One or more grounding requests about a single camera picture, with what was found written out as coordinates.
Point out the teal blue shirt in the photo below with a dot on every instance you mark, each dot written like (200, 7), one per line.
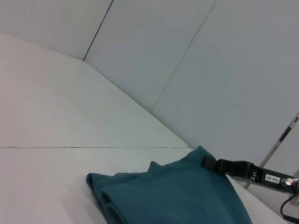
(168, 191)

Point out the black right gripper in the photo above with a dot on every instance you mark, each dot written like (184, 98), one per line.
(268, 178)

